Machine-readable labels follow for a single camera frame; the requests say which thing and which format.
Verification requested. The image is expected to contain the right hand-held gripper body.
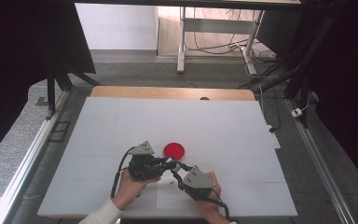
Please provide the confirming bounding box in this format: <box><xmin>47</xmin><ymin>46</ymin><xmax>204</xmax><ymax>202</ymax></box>
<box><xmin>178</xmin><ymin>166</ymin><xmax>216</xmax><ymax>202</ymax></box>

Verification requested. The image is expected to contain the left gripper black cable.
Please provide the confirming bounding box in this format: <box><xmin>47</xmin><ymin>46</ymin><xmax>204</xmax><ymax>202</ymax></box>
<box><xmin>109</xmin><ymin>146</ymin><xmax>138</xmax><ymax>199</ymax></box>

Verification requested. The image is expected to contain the black metal stand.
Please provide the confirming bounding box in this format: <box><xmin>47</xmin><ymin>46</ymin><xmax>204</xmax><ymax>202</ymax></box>
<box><xmin>39</xmin><ymin>40</ymin><xmax>101</xmax><ymax>120</ymax></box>
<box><xmin>238</xmin><ymin>12</ymin><xmax>332</xmax><ymax>129</ymax></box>

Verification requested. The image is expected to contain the round red dish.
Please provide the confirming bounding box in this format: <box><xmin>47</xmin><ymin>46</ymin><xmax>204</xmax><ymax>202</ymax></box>
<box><xmin>163</xmin><ymin>142</ymin><xmax>186</xmax><ymax>162</ymax></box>

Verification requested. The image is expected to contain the white cable on floor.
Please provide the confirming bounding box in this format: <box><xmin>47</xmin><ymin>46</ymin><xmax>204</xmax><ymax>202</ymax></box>
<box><xmin>229</xmin><ymin>41</ymin><xmax>278</xmax><ymax>79</ymax></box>

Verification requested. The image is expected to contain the person's right hand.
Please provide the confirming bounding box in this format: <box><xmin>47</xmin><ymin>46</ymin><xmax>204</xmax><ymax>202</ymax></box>
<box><xmin>195</xmin><ymin>171</ymin><xmax>229</xmax><ymax>224</ymax></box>

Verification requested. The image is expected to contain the black cable under desk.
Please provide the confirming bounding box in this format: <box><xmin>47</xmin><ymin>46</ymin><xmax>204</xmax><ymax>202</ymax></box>
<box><xmin>185</xmin><ymin>7</ymin><xmax>254</xmax><ymax>56</ymax></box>

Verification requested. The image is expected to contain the wooden table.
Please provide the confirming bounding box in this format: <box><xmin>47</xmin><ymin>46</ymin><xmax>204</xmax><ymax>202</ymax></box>
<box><xmin>89</xmin><ymin>85</ymin><xmax>256</xmax><ymax>102</ymax></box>

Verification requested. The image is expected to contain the white power strip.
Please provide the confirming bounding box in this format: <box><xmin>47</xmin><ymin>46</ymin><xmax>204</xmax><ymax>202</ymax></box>
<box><xmin>266</xmin><ymin>124</ymin><xmax>282</xmax><ymax>150</ymax></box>

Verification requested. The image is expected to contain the white desk frame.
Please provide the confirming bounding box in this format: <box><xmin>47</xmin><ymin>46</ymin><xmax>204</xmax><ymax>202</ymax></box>
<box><xmin>176</xmin><ymin>6</ymin><xmax>266</xmax><ymax>77</ymax></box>

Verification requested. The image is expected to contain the white table cover board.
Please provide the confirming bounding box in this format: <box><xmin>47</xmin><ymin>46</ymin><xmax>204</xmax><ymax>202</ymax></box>
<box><xmin>36</xmin><ymin>96</ymin><xmax>298</xmax><ymax>218</ymax></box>

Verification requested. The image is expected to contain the dark cabinet panel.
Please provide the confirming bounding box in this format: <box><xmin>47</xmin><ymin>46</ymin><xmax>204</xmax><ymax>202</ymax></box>
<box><xmin>255</xmin><ymin>9</ymin><xmax>302</xmax><ymax>58</ymax></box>

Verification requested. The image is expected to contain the black curtain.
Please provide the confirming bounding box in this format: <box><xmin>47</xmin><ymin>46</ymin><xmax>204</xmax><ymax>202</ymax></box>
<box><xmin>287</xmin><ymin>0</ymin><xmax>358</xmax><ymax>194</ymax></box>
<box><xmin>0</xmin><ymin>0</ymin><xmax>98</xmax><ymax>167</ymax></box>

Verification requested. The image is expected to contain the person's left hand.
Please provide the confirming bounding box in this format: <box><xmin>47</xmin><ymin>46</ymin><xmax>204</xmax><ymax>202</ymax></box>
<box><xmin>114</xmin><ymin>167</ymin><xmax>162</xmax><ymax>211</ymax></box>

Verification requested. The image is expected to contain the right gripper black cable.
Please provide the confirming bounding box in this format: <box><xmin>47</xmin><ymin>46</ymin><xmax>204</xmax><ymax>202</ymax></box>
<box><xmin>210</xmin><ymin>189</ymin><xmax>231</xmax><ymax>222</ymax></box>

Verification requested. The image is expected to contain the aluminium floor rail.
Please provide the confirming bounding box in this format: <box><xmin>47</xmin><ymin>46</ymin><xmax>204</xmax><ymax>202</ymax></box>
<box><xmin>0</xmin><ymin>90</ymin><xmax>73</xmax><ymax>224</ymax></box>
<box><xmin>284</xmin><ymin>98</ymin><xmax>358</xmax><ymax>224</ymax></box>

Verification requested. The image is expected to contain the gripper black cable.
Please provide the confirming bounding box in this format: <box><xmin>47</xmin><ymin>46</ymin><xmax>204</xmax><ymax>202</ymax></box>
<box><xmin>109</xmin><ymin>146</ymin><xmax>138</xmax><ymax>199</ymax></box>
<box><xmin>210</xmin><ymin>189</ymin><xmax>231</xmax><ymax>222</ymax></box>

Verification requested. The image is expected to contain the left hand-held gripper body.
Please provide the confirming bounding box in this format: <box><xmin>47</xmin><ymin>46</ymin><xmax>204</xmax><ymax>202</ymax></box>
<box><xmin>127</xmin><ymin>140</ymin><xmax>165</xmax><ymax>181</ymax></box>

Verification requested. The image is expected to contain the black plug with cable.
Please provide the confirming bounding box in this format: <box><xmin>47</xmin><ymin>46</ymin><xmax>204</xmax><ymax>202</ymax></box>
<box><xmin>259</xmin><ymin>83</ymin><xmax>282</xmax><ymax>133</ymax></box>

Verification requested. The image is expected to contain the white paper sheet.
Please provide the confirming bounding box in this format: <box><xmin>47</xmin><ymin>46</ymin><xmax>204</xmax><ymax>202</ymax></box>
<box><xmin>156</xmin><ymin>169</ymin><xmax>200</xmax><ymax>210</ymax></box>

